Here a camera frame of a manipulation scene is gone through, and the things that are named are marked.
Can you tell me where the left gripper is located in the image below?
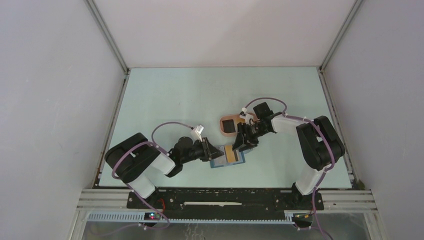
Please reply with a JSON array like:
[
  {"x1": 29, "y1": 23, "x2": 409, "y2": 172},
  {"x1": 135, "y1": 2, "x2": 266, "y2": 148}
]
[{"x1": 181, "y1": 137, "x2": 224, "y2": 164}]

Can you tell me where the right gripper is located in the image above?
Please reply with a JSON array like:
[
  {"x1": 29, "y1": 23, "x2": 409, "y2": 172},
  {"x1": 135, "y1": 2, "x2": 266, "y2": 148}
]
[{"x1": 232, "y1": 121, "x2": 270, "y2": 152}]

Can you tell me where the white portrait card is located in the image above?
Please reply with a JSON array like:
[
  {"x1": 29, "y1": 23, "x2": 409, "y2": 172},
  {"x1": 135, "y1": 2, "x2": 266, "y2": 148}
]
[{"x1": 210, "y1": 155, "x2": 228, "y2": 168}]

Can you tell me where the blue card holder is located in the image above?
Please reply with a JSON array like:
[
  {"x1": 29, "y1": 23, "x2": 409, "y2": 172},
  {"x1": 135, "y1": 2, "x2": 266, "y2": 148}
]
[{"x1": 210, "y1": 144, "x2": 246, "y2": 169}]

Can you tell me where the black card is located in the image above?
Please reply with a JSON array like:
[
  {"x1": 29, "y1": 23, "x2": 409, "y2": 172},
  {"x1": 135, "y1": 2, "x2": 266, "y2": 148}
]
[{"x1": 221, "y1": 119, "x2": 236, "y2": 134}]

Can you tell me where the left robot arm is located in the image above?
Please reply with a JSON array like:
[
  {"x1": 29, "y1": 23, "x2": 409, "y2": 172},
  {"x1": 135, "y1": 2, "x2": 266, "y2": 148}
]
[{"x1": 104, "y1": 132, "x2": 225, "y2": 208}]

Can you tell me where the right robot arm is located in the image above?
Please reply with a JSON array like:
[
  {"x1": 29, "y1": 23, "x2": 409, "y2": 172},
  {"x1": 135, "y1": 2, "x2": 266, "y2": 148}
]
[{"x1": 232, "y1": 102, "x2": 346, "y2": 209}]

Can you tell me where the pink oval tray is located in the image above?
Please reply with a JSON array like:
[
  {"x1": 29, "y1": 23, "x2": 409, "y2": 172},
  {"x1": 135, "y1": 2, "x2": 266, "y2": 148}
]
[{"x1": 219, "y1": 113, "x2": 246, "y2": 137}]

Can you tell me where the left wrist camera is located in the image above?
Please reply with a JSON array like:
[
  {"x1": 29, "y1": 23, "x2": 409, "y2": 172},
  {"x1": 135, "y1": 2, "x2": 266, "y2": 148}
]
[{"x1": 190, "y1": 124, "x2": 204, "y2": 142}]

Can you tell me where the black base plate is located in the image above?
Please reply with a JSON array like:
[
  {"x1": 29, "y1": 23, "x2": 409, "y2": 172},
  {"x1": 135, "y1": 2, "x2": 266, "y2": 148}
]
[{"x1": 126, "y1": 187, "x2": 324, "y2": 221}]

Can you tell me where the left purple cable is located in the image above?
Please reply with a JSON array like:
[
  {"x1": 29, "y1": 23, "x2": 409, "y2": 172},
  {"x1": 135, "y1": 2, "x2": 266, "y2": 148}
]
[{"x1": 111, "y1": 121, "x2": 195, "y2": 180}]

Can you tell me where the purple cable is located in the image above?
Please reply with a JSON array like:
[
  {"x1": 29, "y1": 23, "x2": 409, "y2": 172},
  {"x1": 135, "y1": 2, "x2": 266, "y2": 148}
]
[
  {"x1": 244, "y1": 97, "x2": 335, "y2": 213},
  {"x1": 111, "y1": 121, "x2": 195, "y2": 180}
]

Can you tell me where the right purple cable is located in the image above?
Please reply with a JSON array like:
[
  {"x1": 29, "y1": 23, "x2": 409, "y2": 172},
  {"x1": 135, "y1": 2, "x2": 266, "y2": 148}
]
[{"x1": 244, "y1": 97, "x2": 335, "y2": 213}]

